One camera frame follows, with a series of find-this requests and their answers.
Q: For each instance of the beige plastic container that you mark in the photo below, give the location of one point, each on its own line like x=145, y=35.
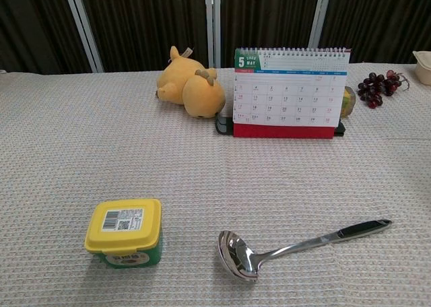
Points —
x=422, y=66

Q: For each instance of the green tub with yellow lid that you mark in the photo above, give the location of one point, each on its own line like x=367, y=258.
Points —
x=123, y=231

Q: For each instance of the white partition frame post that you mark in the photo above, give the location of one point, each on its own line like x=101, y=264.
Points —
x=84, y=27
x=320, y=15
x=213, y=24

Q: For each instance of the yellow plush toy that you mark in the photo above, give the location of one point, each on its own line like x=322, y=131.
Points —
x=198, y=91

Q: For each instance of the yellow green wrapped object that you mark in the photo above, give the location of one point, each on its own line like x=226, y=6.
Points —
x=349, y=101

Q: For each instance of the red desk calendar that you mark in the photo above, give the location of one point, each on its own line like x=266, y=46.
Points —
x=289, y=95

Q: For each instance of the stainless steel ladle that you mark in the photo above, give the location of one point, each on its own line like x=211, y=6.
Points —
x=240, y=256

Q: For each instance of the dark purple grape bunch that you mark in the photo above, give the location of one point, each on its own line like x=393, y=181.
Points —
x=377, y=88

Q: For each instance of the beige woven tablecloth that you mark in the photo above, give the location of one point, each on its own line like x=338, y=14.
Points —
x=215, y=172

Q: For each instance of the black flat stand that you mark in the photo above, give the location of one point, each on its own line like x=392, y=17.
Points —
x=223, y=124

